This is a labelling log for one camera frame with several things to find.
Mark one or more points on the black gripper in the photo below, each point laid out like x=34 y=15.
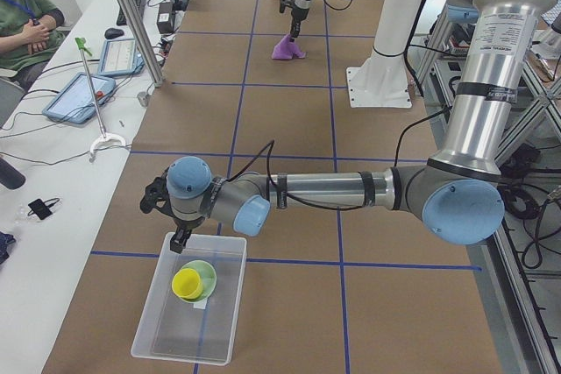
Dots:
x=298 y=14
x=183 y=225

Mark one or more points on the purple cloth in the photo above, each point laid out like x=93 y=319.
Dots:
x=287 y=49

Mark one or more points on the yellow plastic cup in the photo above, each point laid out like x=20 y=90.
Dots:
x=187 y=284

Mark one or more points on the light green bowl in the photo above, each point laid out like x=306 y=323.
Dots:
x=208 y=276

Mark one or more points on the clear plastic box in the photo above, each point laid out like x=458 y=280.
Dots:
x=194 y=332

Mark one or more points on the black power adapter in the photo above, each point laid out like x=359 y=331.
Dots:
x=166 y=18

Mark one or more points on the small black device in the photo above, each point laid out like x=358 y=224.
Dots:
x=42 y=209

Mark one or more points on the blue tablet near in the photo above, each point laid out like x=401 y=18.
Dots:
x=73 y=103

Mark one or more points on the blue tablet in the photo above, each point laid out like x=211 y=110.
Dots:
x=73 y=103
x=120 y=57

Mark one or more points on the blue tablet far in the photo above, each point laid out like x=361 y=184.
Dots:
x=120 y=57

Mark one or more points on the black computer mouse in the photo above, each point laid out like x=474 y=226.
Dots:
x=113 y=33

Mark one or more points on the metal grabber stick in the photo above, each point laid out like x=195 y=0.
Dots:
x=105 y=137

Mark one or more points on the seated person green shirt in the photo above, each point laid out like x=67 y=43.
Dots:
x=30 y=37

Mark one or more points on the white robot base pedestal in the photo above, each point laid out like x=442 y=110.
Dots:
x=381 y=81

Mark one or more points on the aluminium frame column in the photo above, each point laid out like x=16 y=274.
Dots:
x=144 y=45

